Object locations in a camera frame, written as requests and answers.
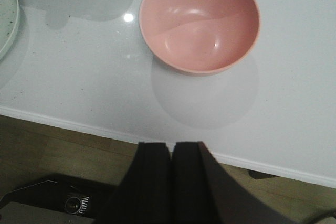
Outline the mint green round plate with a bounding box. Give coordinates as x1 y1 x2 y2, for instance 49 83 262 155
0 0 20 60

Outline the pink plastic bowl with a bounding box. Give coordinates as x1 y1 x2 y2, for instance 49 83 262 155
139 0 261 75

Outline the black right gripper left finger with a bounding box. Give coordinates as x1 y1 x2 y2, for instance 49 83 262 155
96 142 171 223

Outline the black equipment on floor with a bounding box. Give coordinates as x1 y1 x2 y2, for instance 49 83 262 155
1 173 117 220

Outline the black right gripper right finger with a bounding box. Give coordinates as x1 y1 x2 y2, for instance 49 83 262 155
172 142 293 223

